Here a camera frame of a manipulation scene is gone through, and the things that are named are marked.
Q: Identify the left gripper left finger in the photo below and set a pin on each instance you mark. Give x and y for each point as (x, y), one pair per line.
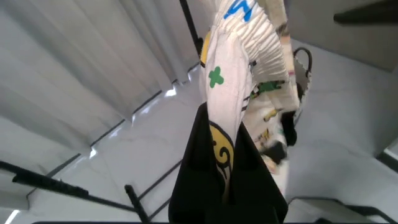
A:
(194, 193)

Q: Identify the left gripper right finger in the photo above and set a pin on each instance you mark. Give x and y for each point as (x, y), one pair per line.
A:
(258, 199)

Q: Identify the cream printed garment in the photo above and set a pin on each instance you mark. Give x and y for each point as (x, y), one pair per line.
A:
(230, 93)

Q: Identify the white laundry basket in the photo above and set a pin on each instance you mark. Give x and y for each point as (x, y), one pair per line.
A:
(303, 81)

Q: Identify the black clothes rack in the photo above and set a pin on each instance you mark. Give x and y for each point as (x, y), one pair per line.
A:
(46, 183)

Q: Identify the white curtain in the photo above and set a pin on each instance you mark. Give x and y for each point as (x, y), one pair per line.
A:
(77, 62)

